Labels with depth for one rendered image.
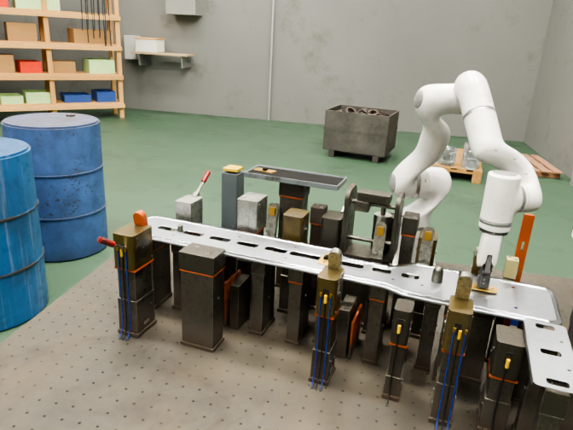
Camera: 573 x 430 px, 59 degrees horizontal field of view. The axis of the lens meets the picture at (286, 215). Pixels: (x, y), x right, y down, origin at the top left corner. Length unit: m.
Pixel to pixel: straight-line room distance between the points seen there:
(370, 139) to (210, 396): 6.06
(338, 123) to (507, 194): 6.02
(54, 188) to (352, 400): 2.85
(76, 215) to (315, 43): 7.06
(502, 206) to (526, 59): 8.92
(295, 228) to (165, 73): 9.41
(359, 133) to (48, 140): 4.61
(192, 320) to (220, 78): 9.13
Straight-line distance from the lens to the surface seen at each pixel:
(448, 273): 1.65
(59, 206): 3.93
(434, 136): 1.82
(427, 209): 2.03
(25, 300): 3.32
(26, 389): 1.66
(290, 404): 1.51
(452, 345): 1.39
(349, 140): 7.37
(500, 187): 1.44
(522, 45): 10.29
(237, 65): 10.47
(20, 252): 3.20
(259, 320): 1.74
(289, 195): 1.92
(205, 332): 1.67
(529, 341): 1.39
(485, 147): 1.51
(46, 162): 3.84
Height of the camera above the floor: 1.67
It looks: 20 degrees down
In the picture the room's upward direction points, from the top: 3 degrees clockwise
